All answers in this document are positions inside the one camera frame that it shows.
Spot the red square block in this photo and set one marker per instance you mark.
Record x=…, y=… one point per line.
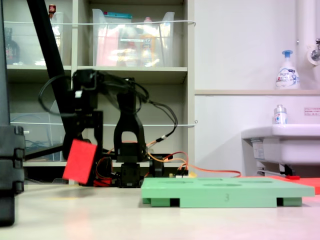
x=80, y=162

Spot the slanted clear plastic bin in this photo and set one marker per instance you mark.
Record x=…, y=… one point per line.
x=32, y=135

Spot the notched black stack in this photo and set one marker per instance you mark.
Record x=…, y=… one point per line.
x=10, y=162

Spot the pink folder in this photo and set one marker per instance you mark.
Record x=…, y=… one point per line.
x=106, y=47

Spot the circuit board with connectors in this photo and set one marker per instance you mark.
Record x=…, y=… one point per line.
x=182, y=174

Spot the dark grey upright panel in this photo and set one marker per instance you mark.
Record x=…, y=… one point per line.
x=3, y=75

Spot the clear bin with dark bottle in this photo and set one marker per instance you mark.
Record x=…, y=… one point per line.
x=27, y=45

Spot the dark glass bottle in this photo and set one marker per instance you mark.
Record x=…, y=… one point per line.
x=11, y=50

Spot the teal-edged plastic bag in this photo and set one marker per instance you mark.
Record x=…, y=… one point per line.
x=117, y=17

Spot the large clear storage bin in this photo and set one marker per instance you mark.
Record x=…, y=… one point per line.
x=165, y=45

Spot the green shape sorting board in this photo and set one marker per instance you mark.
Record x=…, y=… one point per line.
x=212, y=193

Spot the small clear sanitizer bottle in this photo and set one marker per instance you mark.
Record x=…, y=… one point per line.
x=280, y=116

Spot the white sink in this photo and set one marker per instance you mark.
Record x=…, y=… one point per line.
x=287, y=145

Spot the white blue soap pump bottle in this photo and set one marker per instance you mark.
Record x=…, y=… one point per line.
x=287, y=75

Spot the white vertical pipe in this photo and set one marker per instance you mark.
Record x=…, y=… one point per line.
x=305, y=25

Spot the beige wall ledge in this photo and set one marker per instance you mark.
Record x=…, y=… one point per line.
x=250, y=92

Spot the red-print wall sticker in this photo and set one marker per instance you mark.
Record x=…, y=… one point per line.
x=312, y=111

